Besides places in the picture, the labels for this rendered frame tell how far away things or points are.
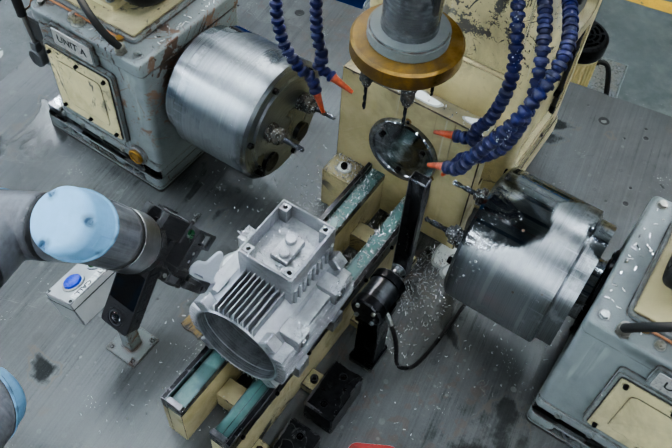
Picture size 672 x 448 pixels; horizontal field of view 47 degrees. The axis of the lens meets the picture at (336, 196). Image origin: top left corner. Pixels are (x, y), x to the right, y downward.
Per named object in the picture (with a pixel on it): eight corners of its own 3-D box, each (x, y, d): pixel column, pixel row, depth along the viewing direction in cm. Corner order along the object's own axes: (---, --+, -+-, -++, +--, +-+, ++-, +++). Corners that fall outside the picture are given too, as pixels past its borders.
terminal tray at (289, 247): (282, 224, 128) (282, 197, 122) (335, 254, 125) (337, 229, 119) (237, 274, 121) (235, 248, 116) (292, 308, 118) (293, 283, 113)
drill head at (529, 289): (458, 203, 152) (483, 116, 133) (655, 310, 140) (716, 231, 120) (392, 291, 139) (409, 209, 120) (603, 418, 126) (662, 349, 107)
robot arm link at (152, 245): (123, 283, 86) (70, 246, 88) (142, 287, 90) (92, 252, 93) (158, 225, 86) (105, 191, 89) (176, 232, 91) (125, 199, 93)
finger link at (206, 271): (244, 263, 110) (211, 248, 101) (222, 299, 109) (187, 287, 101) (229, 253, 111) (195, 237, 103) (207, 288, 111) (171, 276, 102)
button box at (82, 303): (134, 243, 132) (120, 220, 129) (161, 252, 128) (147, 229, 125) (59, 314, 123) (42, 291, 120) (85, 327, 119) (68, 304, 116)
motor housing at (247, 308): (264, 262, 141) (261, 198, 126) (351, 314, 135) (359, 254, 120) (193, 343, 131) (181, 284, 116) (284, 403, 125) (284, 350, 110)
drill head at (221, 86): (201, 64, 173) (190, -30, 154) (334, 136, 162) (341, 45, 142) (122, 129, 160) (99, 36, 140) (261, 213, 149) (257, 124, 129)
